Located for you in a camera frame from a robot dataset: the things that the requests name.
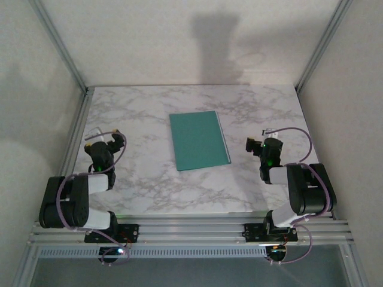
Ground teal file folder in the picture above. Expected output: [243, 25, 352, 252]
[169, 110, 232, 172]

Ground aluminium mounting rails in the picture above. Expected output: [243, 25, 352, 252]
[27, 210, 356, 248]

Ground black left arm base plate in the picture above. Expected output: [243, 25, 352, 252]
[84, 223, 141, 243]

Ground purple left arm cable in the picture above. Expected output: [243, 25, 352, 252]
[56, 131, 132, 267]

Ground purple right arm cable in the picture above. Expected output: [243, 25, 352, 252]
[268, 127, 335, 265]

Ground aluminium frame post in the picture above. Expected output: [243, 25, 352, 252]
[28, 0, 88, 94]
[294, 0, 354, 93]

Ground aluminium side rail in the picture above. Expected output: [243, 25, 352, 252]
[46, 88, 94, 221]

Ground aluminium frame leg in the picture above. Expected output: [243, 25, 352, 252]
[10, 245, 39, 287]
[339, 243, 370, 287]

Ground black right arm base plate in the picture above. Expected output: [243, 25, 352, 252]
[244, 222, 299, 243]

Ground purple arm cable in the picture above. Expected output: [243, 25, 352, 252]
[56, 131, 132, 267]
[268, 127, 335, 265]

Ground grey slotted cable duct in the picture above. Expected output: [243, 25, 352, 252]
[38, 246, 268, 258]

